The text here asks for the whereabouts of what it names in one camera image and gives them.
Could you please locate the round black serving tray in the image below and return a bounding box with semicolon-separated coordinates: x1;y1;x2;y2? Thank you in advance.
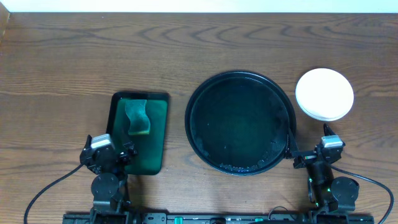
185;70;297;175

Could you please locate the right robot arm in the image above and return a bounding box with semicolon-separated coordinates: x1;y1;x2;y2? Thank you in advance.
286;124;359;213

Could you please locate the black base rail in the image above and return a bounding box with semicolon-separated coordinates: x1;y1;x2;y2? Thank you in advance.
62;212;375;224

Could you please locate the white plate with green stain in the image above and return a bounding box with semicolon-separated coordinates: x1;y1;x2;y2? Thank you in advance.
295;68;354;121

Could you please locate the green rectangular tray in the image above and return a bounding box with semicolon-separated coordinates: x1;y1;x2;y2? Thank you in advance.
106;91;169;175

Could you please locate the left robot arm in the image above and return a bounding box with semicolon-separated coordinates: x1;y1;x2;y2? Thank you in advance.
80;134;137;214

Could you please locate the green yellow sponge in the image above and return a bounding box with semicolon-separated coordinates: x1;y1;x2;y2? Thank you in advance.
125;100;150;136

